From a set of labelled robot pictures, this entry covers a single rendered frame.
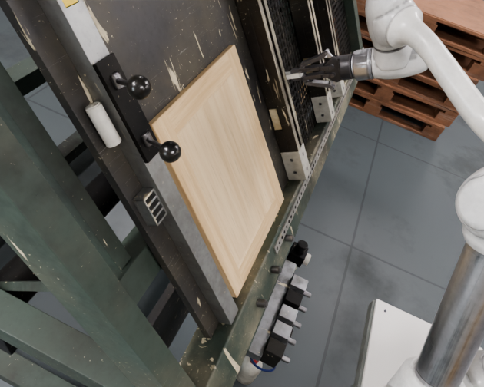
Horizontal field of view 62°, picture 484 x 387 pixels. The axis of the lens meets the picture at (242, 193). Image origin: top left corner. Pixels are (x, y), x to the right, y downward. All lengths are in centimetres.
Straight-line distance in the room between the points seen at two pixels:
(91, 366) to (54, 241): 59
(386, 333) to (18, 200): 119
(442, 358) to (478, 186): 42
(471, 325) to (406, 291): 169
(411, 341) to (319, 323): 85
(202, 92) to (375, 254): 192
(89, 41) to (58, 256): 35
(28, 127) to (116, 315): 35
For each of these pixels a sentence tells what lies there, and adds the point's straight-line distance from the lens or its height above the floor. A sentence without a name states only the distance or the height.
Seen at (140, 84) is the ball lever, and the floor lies 155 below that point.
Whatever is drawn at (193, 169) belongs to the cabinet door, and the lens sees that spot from 97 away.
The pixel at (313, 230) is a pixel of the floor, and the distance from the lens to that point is 261.
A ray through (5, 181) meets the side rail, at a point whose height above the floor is 147.
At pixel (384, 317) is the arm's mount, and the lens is 150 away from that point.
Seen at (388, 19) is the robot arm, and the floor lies 156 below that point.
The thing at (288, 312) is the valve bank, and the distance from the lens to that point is 135.
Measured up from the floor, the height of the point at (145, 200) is 129.
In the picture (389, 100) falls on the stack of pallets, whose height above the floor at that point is 18.
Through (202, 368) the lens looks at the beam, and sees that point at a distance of 109.
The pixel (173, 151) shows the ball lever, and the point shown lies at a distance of 69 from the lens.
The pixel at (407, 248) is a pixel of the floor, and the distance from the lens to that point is 287.
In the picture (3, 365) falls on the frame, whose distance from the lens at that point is 190.
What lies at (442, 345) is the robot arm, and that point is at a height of 116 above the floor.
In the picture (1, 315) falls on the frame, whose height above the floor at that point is 79.
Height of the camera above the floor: 192
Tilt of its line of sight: 47 degrees down
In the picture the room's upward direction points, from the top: 18 degrees clockwise
